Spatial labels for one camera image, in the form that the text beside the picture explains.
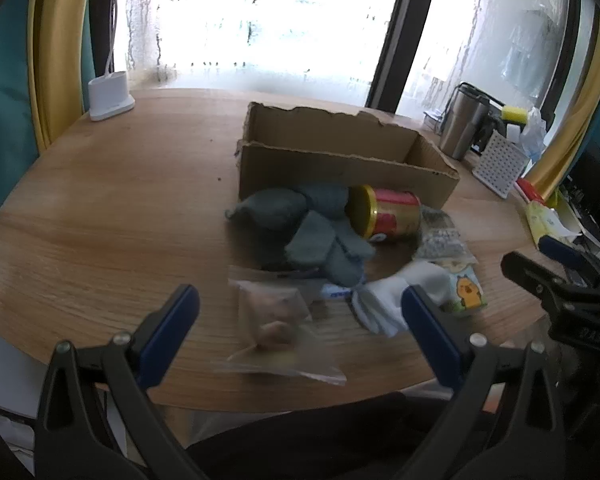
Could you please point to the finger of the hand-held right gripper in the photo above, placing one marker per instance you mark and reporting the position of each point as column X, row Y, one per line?
column 562, row 254
column 530, row 272

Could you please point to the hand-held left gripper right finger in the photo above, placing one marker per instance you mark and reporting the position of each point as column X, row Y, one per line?
column 430, row 335

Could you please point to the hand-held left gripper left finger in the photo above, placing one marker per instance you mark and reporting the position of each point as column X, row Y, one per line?
column 172, row 330

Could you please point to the white socks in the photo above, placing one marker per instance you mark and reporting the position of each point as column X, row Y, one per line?
column 385, row 300

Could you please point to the yellow cartoon tissue pack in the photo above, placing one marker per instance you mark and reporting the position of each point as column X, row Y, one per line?
column 465, row 290

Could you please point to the silver printed snack packet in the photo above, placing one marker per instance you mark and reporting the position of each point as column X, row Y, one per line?
column 440, row 240

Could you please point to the clear plastic snack bag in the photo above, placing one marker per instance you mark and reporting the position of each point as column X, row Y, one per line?
column 275, row 320

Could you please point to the blue tissue pack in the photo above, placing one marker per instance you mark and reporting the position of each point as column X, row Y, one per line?
column 335, row 292

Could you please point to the red and gold can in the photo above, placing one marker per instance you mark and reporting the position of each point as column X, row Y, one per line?
column 395, row 215

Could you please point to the grey knitted glove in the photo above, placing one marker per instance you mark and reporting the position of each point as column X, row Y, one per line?
column 325, row 240
column 267, row 207

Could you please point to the brown cardboard box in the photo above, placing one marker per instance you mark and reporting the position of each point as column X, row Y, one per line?
column 300, row 170

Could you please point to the yellow wet wipes pack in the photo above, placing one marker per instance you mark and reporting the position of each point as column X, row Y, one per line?
column 545, row 220

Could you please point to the dark monitor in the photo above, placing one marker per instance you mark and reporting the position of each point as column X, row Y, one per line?
column 597, row 195

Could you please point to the red packet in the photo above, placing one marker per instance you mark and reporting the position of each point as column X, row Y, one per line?
column 530, row 190

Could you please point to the white perforated basket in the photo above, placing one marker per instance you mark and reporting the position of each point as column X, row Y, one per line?
column 500, row 165

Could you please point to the yellow curtain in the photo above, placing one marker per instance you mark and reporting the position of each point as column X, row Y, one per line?
column 55, row 60
column 575, row 135

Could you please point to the clear crumpled plastic bag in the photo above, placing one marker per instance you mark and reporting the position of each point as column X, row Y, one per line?
column 532, row 135

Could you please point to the white foam block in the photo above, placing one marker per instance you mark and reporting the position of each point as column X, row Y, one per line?
column 514, row 131

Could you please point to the dark cloth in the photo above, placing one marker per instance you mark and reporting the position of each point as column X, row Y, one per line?
column 490, row 125

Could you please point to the yellow sponge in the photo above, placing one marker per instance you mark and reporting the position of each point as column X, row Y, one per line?
column 515, row 113

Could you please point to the person's dark clothing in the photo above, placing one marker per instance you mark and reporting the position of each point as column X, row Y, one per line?
column 320, row 440

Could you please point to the steel travel tumbler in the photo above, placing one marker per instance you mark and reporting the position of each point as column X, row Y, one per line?
column 460, row 125

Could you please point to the white chair seat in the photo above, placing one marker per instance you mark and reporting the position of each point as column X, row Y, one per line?
column 10, row 375

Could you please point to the white desk lamp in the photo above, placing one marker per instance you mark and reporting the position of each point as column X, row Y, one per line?
column 107, row 95

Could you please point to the teal curtain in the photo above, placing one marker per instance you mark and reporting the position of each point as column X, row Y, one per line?
column 5, row 135

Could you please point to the black window frame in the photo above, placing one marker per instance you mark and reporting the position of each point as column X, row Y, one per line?
column 400, row 35

